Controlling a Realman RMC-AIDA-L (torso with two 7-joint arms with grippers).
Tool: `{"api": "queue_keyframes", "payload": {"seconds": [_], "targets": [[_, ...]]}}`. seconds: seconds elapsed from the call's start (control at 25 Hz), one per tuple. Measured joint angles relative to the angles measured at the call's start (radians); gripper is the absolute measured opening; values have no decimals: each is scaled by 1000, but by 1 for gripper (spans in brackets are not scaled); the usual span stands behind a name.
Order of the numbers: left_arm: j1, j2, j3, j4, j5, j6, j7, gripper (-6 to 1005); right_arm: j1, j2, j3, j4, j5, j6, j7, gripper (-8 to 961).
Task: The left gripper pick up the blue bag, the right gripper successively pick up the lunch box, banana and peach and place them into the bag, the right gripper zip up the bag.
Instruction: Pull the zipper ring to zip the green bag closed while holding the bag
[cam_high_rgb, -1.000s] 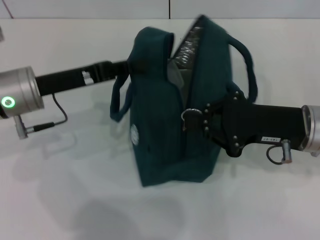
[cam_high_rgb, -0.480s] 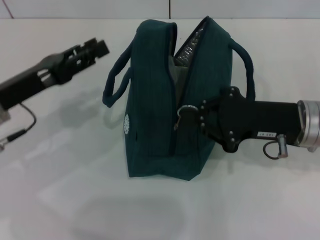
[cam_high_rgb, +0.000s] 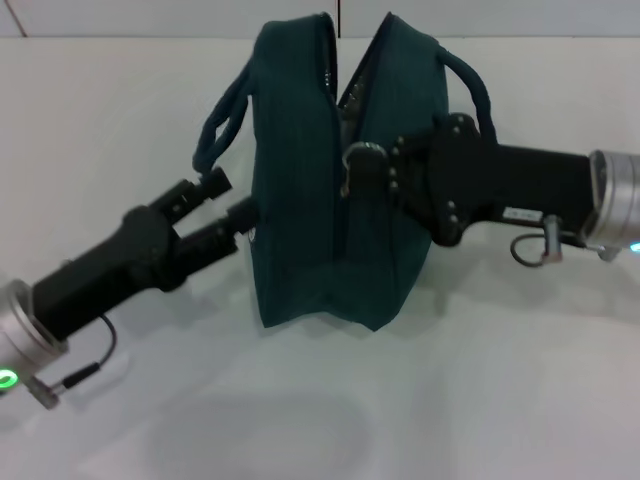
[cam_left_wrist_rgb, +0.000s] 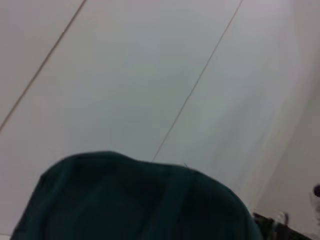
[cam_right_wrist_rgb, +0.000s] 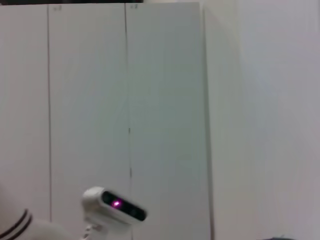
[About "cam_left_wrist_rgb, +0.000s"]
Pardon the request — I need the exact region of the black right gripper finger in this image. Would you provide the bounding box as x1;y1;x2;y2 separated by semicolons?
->
252;211;277;240

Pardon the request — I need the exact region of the dark blue fabric bag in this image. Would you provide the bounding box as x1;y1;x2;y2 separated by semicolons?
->
11;150;264;240

